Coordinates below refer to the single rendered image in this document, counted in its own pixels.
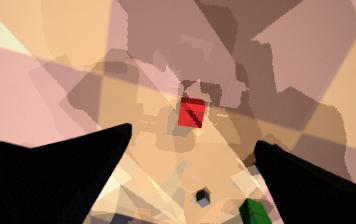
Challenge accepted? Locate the red block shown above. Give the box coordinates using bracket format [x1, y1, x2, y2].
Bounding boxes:
[178, 97, 205, 128]

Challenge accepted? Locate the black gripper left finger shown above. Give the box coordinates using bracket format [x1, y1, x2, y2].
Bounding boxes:
[0, 123, 132, 224]

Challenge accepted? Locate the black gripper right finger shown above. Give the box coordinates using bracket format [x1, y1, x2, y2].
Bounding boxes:
[254, 141, 356, 224]

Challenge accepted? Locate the green block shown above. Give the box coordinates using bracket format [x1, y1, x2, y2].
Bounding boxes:
[238, 198, 269, 224]
[245, 213, 272, 224]

